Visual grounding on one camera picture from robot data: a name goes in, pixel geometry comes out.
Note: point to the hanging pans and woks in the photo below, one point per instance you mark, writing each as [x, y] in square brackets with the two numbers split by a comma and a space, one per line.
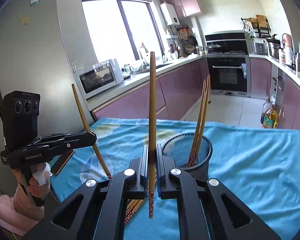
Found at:
[188, 41]

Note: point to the silver refrigerator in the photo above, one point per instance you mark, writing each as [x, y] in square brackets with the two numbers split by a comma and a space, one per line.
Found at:
[40, 55]

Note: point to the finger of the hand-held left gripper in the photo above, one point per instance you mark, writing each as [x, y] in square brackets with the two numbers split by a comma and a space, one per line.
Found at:
[47, 139]
[87, 140]

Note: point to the black built-in oven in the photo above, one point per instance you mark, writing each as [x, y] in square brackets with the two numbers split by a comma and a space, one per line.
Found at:
[227, 75]

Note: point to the black countertop storage rack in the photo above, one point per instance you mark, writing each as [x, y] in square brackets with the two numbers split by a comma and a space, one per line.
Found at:
[258, 26]

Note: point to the pink wall cabinet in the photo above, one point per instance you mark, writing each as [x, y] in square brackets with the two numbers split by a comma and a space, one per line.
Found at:
[187, 3]

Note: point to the long purple counter cabinet run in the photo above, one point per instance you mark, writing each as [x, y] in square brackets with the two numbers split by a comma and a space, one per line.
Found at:
[175, 90]

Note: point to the steel cooking pot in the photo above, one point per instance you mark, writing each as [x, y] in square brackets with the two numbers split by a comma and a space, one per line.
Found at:
[214, 48]

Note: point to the person's left hand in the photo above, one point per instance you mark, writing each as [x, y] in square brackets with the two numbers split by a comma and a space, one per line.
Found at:
[41, 180]

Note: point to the blue printed tablecloth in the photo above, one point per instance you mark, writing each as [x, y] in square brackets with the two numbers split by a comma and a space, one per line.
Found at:
[240, 155]

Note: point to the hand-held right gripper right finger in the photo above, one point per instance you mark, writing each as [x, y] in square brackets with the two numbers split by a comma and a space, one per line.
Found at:
[160, 166]

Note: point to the steel countertop appliance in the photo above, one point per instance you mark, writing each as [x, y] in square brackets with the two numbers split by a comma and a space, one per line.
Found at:
[258, 48]

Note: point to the short purple counter cabinet run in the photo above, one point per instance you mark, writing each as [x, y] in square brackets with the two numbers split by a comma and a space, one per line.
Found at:
[290, 97]

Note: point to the yellow sticker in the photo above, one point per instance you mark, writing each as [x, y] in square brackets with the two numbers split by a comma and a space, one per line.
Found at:
[25, 21]

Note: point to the dark wooden chair back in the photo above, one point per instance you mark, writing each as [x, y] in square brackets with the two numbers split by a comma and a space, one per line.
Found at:
[62, 161]

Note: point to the green white label sticker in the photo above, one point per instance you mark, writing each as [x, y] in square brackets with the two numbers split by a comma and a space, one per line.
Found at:
[34, 0]

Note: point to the black mesh utensil holder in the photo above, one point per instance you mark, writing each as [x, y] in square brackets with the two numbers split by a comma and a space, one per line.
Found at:
[175, 150]

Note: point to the dark liquid bottle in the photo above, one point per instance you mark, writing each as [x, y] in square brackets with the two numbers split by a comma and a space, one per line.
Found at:
[265, 110]

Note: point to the yellow cooking oil bottle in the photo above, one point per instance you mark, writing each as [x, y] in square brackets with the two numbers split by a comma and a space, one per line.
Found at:
[271, 118]

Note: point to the kitchen window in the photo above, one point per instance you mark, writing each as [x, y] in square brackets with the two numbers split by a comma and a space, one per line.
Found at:
[102, 30]

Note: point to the bunch of bamboo chopsticks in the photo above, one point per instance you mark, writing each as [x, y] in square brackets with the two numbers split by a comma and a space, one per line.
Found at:
[201, 120]

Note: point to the red tall container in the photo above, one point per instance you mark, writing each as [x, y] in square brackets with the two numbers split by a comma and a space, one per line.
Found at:
[287, 48]

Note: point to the white microwave oven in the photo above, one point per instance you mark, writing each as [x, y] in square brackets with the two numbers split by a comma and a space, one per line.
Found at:
[97, 80]

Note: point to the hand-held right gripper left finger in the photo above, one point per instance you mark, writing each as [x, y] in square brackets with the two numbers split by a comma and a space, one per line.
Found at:
[145, 166]

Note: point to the black range hood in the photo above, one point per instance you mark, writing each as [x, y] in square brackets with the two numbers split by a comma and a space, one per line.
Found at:
[226, 40]

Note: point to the white wall water heater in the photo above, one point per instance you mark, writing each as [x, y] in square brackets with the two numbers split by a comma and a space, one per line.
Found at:
[169, 13]

